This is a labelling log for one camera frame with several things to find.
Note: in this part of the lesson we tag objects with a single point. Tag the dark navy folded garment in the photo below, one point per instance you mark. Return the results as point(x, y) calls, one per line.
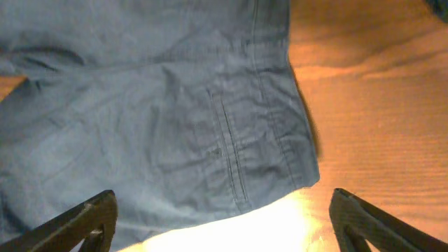
point(439, 8)

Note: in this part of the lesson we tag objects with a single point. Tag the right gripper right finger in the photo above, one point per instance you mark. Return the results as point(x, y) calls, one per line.
point(358, 223)

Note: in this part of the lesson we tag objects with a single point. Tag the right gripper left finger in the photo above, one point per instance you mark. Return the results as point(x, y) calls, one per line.
point(91, 224)

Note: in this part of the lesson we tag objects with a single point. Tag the grey folded shorts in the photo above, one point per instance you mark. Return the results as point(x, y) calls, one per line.
point(187, 110)

